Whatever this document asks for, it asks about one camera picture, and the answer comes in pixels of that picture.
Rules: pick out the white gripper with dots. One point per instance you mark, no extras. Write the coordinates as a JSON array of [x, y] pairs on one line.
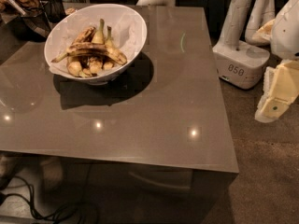
[[286, 32]]

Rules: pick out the long brown top banana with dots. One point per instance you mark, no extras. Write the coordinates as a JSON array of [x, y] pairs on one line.
[[92, 49]]

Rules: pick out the white robot base numbered 850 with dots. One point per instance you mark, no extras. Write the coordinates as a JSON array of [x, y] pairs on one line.
[[239, 57]]

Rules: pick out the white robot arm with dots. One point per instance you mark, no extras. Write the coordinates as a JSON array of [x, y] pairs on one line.
[[280, 84]]

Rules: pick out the white paper bowl liner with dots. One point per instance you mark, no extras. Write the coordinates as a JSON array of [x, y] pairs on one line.
[[95, 44]]

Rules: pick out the small banana front right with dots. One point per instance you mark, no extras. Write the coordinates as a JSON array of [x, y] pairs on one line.
[[108, 65]]

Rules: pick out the yellow banana front middle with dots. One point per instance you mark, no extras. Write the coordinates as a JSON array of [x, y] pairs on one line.
[[95, 65]]

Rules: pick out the yellow banana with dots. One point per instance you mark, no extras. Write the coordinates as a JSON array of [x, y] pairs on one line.
[[75, 68], [95, 65]]

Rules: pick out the upright yellow-green banana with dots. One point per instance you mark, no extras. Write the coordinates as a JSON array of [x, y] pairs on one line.
[[99, 35]]

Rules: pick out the brown banana rear left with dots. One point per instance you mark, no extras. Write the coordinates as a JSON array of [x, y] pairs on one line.
[[85, 35]]

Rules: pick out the yellow banana front left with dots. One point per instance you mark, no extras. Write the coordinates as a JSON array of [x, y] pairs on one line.
[[75, 68]]

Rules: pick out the black mesh pen cup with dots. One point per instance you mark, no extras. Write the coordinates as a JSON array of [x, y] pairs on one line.
[[54, 10]]

